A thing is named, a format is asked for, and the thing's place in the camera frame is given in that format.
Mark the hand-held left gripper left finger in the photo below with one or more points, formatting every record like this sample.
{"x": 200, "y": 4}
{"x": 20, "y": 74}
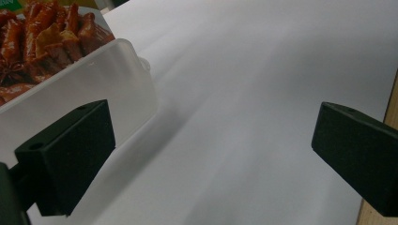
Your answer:
{"x": 68, "y": 162}

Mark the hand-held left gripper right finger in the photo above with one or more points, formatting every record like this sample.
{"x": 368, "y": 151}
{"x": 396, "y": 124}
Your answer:
{"x": 359, "y": 159}

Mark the clear plastic container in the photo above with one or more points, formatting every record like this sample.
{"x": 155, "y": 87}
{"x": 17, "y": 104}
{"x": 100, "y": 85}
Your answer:
{"x": 94, "y": 93}

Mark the red and green snack packet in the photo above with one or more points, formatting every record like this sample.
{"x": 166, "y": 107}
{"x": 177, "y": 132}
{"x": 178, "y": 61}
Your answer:
{"x": 43, "y": 43}

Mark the white table mat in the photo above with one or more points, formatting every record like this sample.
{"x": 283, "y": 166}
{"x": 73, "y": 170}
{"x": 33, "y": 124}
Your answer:
{"x": 250, "y": 93}

